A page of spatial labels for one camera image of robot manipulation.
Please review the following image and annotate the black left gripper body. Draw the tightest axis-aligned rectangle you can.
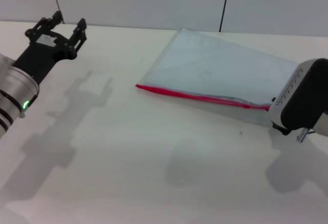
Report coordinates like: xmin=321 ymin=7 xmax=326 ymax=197
xmin=14 ymin=32 xmax=77 ymax=86

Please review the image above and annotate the white black wrist camera box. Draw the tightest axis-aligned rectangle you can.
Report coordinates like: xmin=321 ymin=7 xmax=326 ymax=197
xmin=269 ymin=58 xmax=328 ymax=136

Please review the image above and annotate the clear plastic cable plug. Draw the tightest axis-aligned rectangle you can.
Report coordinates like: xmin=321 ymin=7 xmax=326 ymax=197
xmin=296 ymin=128 xmax=308 ymax=143

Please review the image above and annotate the clear document bag red zipper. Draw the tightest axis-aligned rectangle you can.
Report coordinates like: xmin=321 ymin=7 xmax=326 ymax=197
xmin=135 ymin=28 xmax=300 ymax=129

